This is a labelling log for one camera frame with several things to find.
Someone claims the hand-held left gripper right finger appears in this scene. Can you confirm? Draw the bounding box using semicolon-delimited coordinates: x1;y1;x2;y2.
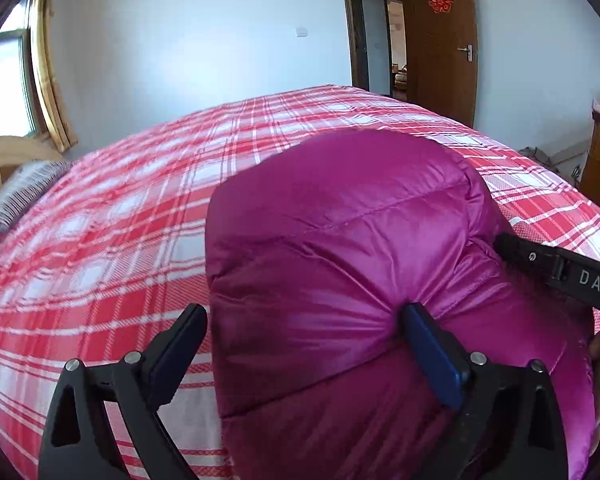
400;302;568;480

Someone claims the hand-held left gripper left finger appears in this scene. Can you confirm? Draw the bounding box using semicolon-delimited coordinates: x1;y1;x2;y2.
37;302;210;480

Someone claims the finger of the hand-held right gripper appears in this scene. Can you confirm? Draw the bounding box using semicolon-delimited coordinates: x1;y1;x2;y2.
494;232;578;293

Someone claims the purple down jacket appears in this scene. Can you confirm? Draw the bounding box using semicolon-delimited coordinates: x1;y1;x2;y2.
205;127;600;480

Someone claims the cardboard box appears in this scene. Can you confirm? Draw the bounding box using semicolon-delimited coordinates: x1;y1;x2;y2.
519;144;588;181

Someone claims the red plaid bed sheet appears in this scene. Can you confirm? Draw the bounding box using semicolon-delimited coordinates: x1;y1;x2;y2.
0;85;600;480

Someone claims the brown wooden door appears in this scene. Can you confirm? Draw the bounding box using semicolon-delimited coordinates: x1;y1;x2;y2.
399;0;481;128

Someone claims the striped pillow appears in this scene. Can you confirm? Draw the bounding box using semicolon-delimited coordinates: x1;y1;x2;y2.
0;160;73;236

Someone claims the wooden headboard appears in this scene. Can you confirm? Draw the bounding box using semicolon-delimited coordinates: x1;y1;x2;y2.
0;136;61;206

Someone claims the yellow curtain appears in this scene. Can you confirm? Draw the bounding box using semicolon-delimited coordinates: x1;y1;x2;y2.
27;0;78;151

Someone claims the window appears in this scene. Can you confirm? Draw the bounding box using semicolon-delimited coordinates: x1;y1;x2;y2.
0;0;46;141

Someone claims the brown door frame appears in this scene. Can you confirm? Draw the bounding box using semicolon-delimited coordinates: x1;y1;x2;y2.
339;0;411;101

